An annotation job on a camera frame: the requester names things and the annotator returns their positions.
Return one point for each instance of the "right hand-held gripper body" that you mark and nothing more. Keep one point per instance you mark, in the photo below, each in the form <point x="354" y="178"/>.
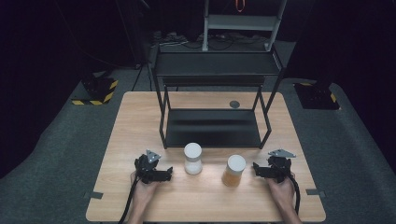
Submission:
<point x="279" y="166"/>

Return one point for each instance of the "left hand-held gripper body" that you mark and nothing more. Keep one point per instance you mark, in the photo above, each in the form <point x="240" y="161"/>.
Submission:
<point x="145" y="166"/>

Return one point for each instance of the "tan jar with white lid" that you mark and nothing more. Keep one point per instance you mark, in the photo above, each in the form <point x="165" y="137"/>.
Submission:
<point x="233" y="171"/>

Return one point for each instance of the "white sand hourglass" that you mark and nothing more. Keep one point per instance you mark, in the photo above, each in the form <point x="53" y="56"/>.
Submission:
<point x="193" y="158"/>

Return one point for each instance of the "black metal shelf rack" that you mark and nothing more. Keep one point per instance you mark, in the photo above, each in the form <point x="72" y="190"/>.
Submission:
<point x="214" y="127"/>

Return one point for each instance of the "person's left hand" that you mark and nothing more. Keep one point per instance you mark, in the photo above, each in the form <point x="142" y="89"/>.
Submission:
<point x="144" y="193"/>

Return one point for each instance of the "person's right hand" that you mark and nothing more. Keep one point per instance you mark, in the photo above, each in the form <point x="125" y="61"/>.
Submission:
<point x="281" y="193"/>

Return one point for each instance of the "grey tape piece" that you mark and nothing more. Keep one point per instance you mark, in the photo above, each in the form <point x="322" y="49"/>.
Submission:
<point x="316" y="193"/>
<point x="93" y="195"/>

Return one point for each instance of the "grey round table grommet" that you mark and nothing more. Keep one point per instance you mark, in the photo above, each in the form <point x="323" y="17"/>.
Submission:
<point x="234" y="104"/>

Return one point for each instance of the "black yellow-striped stand base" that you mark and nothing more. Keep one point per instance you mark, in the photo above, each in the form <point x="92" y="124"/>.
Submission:
<point x="316" y="96"/>
<point x="98" y="90"/>

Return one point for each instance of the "power strip with plugs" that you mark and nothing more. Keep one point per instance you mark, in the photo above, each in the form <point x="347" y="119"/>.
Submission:
<point x="168" y="39"/>

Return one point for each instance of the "grey metal frame stand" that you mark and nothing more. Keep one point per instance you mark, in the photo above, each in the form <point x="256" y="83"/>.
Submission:
<point x="241" y="22"/>

